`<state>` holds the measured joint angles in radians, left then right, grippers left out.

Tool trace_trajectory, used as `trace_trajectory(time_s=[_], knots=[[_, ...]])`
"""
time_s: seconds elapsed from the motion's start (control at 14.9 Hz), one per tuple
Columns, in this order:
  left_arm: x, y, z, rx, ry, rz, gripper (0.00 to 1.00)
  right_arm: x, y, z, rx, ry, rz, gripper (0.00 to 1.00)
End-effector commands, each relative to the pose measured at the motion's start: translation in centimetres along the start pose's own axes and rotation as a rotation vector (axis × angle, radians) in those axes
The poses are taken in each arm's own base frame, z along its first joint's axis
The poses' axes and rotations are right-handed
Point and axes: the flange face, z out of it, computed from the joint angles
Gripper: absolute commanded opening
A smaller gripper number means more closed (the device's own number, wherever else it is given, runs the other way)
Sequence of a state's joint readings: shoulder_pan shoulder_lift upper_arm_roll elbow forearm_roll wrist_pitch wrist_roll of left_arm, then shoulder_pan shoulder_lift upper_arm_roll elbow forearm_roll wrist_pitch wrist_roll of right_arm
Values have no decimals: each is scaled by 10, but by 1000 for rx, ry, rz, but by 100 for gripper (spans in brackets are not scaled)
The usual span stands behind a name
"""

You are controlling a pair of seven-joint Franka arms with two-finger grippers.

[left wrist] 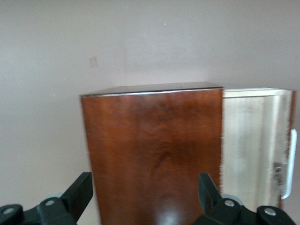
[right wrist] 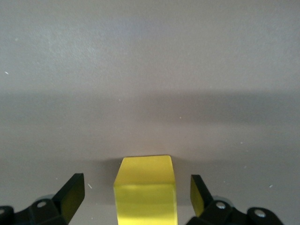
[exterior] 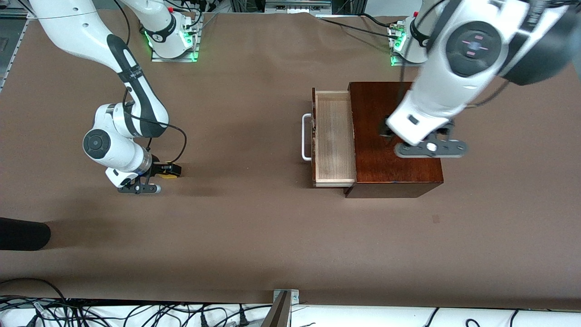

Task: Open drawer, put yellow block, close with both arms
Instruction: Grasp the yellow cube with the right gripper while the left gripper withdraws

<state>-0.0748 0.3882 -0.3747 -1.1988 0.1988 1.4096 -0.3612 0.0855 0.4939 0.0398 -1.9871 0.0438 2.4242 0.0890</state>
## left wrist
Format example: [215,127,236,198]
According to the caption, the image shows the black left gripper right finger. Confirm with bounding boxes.
[192,172,300,225]

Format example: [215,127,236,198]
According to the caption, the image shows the dark brown wooden cabinet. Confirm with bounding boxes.
[79,81,225,225]

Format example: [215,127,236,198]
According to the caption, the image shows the light wood cabinet door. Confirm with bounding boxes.
[221,88,298,209]

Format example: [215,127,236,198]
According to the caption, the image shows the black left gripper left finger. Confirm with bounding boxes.
[0,172,94,225]

